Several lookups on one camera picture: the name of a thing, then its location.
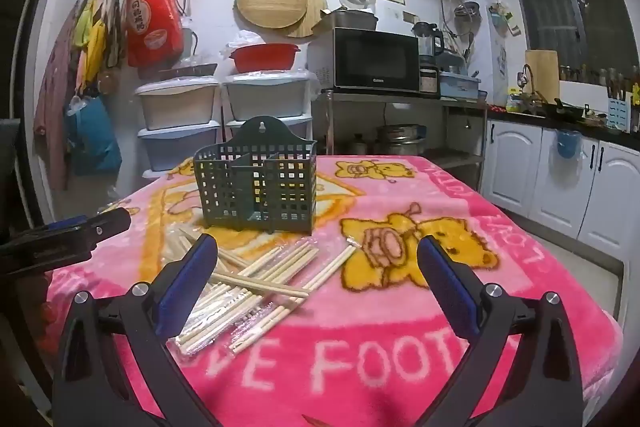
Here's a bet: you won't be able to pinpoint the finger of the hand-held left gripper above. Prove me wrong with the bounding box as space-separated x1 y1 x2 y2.
0 215 90 253
0 208 132 277

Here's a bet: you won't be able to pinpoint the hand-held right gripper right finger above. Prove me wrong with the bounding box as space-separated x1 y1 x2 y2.
416 234 583 427

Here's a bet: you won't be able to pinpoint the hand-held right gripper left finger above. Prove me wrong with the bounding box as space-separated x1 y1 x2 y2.
52 233 219 427

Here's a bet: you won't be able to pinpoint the bunch of wooden chopsticks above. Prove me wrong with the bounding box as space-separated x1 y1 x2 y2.
167 227 360 358

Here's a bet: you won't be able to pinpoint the green plastic utensil basket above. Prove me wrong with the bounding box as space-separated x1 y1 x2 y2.
192 118 318 236

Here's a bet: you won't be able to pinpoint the pink printed blanket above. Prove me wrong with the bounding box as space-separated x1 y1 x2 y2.
45 154 623 427

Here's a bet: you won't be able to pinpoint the blue hanging bag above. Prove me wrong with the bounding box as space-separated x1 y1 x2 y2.
67 94 122 175

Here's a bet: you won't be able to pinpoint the pink hanging cloth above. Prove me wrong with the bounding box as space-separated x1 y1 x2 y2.
34 22 76 190

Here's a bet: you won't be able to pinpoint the white kitchen cabinets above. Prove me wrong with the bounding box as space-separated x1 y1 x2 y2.
482 119 640 258

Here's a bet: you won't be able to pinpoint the large steel pot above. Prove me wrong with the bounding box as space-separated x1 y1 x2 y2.
375 123 426 155

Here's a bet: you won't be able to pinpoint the brown wicker basket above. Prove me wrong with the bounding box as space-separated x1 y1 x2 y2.
160 63 218 80

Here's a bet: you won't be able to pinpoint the yellow hanging cloth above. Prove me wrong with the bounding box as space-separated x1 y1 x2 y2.
75 0 108 82

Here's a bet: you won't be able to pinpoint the blue hanging bin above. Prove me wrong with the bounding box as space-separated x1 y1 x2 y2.
556 129 582 158

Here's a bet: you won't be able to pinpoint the metal kitchen rack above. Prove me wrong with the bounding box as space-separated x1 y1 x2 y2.
320 89 488 195

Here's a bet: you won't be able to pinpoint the red printed bag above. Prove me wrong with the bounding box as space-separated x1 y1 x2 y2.
122 0 185 68

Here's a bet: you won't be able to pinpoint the black wok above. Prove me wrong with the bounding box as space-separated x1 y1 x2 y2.
542 99 586 122

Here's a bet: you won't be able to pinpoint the black countertop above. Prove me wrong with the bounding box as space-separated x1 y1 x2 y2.
487 104 640 138

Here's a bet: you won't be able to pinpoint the metal faucet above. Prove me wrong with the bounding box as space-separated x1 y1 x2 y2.
520 64 538 102

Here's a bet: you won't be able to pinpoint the red plastic basin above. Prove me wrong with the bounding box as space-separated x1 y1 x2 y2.
229 43 302 74

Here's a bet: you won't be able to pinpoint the clear plastic bag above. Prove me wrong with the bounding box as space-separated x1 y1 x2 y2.
227 29 266 52

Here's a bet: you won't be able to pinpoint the wooden cutting board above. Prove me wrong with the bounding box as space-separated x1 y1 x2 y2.
525 50 560 104

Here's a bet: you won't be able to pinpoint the black microwave oven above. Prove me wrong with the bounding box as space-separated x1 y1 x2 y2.
307 27 421 94

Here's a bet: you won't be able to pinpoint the light blue knife holder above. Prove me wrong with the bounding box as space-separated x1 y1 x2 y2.
607 97 632 128

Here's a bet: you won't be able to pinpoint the black blender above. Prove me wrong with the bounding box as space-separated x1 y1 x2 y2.
412 22 445 96

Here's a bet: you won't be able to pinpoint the row of bottles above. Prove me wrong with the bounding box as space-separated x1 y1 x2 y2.
560 64 640 88

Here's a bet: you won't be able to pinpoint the hanging steel pot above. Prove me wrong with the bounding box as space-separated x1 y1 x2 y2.
454 2 482 35

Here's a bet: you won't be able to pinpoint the round woven bamboo tray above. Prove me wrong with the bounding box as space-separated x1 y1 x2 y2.
235 0 308 30

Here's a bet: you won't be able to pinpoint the grey metal pot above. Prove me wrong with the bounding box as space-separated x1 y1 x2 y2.
332 9 379 32

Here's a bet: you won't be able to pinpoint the kitchen window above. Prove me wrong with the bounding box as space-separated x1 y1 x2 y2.
500 0 640 82

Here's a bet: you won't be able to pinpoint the hanging wall organiser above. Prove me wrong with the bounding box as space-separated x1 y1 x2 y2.
489 2 521 38

